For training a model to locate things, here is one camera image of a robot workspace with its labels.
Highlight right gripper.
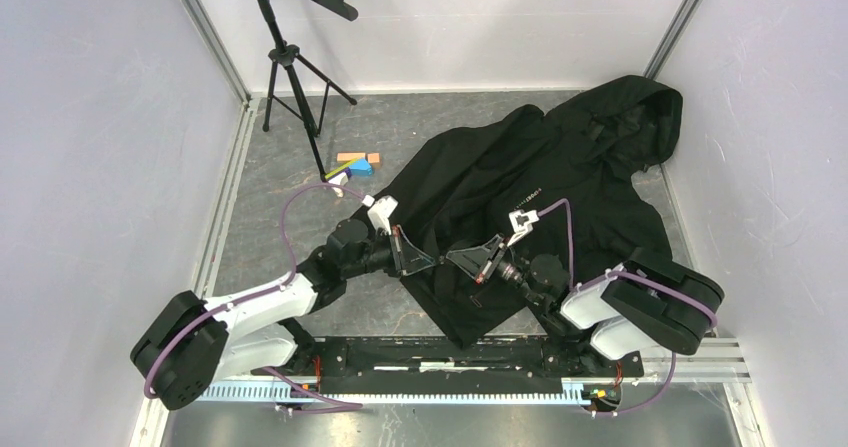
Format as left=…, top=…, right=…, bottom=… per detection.
left=447, top=232, right=544, bottom=306

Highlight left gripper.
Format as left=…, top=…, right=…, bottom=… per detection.
left=343, top=225, right=434, bottom=279

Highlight black hooded jacket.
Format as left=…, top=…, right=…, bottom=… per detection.
left=351, top=74, right=685, bottom=350

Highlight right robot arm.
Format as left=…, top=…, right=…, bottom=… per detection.
left=444, top=234, right=725, bottom=375

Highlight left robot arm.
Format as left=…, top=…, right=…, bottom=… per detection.
left=130, top=220, right=440, bottom=410

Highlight blue wooden block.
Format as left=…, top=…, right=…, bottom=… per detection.
left=348, top=158, right=374, bottom=177

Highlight white purple toy piece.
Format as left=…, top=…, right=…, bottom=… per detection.
left=327, top=170, right=350, bottom=198

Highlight yellow green stick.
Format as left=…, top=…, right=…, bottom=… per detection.
left=324, top=160, right=354, bottom=182

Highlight orange wooden block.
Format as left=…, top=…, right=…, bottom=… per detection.
left=336, top=152, right=367, bottom=164

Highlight black music stand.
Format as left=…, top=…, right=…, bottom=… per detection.
left=256, top=0, right=358, bottom=180

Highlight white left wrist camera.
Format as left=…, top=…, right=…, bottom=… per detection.
left=362, top=195, right=398, bottom=234

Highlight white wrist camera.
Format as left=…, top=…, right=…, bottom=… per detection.
left=507, top=210, right=539, bottom=247
left=362, top=195, right=398, bottom=234

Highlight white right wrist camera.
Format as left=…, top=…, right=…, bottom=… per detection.
left=507, top=210, right=539, bottom=247

